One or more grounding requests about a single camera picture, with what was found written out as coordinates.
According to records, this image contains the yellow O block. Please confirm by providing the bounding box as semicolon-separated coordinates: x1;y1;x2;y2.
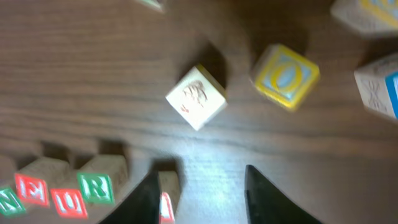
251;44;320;111

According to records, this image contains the green Z block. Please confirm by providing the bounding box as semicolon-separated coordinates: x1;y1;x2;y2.
136;0;165;12

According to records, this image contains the red U block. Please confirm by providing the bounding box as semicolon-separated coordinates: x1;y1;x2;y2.
50;179;88;219

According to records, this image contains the red A block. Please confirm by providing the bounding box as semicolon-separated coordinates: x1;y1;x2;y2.
165;64;228;131

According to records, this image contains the red E block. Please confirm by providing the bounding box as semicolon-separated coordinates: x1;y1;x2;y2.
14;156;71;208

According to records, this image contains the red I block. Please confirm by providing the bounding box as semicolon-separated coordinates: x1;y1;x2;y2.
159;171;181;224

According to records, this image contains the green N block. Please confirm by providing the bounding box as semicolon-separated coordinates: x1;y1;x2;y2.
1;180;27;218

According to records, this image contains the blue L block centre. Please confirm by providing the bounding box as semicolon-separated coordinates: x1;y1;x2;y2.
354;53;397;120

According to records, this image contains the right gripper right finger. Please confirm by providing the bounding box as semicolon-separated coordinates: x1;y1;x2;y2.
244;165;321;224

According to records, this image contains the green R block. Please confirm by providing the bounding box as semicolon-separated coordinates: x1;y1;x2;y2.
76;154;129;205

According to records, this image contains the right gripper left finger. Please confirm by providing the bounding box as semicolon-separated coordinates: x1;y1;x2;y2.
99;171;161;224

